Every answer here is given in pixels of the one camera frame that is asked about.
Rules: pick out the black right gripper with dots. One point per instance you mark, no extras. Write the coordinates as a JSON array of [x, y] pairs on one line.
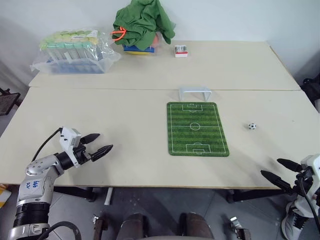
[[301, 186]]

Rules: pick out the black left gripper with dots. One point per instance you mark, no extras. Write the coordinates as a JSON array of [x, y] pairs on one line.
[[83, 155]]

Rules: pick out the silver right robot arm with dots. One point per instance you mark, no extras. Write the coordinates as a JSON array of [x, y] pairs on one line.
[[306, 206]]

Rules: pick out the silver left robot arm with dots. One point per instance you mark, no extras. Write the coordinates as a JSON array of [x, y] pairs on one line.
[[33, 186]]

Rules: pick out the small soccer ball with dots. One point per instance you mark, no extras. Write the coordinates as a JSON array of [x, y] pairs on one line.
[[252, 126]]

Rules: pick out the green soccer field mat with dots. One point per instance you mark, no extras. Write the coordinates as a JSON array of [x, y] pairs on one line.
[[197, 135]]

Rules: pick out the black table leg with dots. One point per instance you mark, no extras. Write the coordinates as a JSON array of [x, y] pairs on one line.
[[75, 192], [255, 195]]

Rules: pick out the white table leg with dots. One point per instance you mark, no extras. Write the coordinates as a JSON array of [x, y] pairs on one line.
[[108, 196]]

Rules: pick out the black equipment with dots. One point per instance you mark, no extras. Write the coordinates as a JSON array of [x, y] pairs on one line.
[[311, 90]]

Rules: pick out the clear plastic bag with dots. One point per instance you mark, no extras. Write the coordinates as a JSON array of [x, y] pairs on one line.
[[105, 57]]

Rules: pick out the dark rounded shape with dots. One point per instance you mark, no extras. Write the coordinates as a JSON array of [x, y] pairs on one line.
[[197, 227], [133, 227]]

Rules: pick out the blue rack of capped tubes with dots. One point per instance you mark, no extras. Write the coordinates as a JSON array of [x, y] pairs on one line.
[[72, 53]]

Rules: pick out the yellow plate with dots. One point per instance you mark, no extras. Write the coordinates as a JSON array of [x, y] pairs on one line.
[[137, 53]]

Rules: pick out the blue yellow box under cloth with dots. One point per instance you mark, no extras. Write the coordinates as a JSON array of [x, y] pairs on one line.
[[151, 49]]

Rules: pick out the grey toy goal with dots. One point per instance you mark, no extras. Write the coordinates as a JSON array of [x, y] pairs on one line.
[[194, 89]]

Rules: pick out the small white red box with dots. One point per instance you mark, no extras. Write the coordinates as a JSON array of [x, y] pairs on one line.
[[181, 52]]

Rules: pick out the green crumpled cloth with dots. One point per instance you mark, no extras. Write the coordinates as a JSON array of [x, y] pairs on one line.
[[142, 22]]

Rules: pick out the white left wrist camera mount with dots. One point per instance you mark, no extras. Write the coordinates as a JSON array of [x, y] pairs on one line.
[[69, 136]]

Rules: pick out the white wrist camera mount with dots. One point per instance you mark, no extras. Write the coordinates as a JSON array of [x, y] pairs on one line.
[[310, 162], [69, 136]]

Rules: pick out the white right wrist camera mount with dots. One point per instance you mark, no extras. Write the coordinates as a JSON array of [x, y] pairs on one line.
[[310, 162]]

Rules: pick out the brown bracket with silver clip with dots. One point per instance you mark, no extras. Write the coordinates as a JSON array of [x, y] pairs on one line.
[[241, 231], [101, 228]]

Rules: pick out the black metal frame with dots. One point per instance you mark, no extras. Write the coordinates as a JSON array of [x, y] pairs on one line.
[[8, 101]]

